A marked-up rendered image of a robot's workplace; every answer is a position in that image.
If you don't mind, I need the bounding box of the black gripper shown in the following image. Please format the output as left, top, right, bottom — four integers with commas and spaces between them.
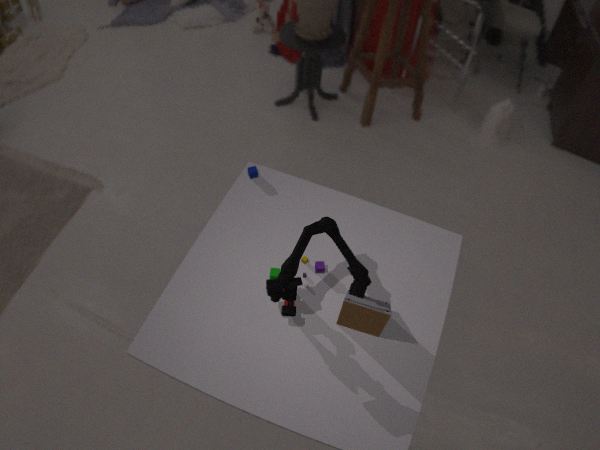
281, 289, 297, 316

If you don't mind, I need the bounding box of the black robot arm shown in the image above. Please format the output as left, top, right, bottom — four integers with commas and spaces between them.
266, 217, 372, 303

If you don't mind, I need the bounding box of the green block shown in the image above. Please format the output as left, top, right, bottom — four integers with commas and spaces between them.
269, 268, 281, 280

